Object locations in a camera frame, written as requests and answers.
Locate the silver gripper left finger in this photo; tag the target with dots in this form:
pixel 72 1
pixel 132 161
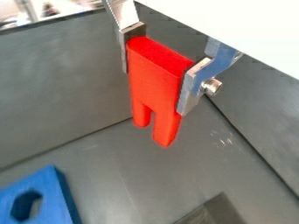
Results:
pixel 128 26

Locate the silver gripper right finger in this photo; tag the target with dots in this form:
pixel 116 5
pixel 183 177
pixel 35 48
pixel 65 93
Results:
pixel 199 79

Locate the red two-legged peg block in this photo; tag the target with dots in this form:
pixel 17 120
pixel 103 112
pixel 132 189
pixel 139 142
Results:
pixel 155 73

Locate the blue shape sorter board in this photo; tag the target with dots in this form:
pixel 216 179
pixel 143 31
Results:
pixel 39 199

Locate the black curved stand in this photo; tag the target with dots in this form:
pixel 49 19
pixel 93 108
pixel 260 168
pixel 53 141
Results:
pixel 216 211

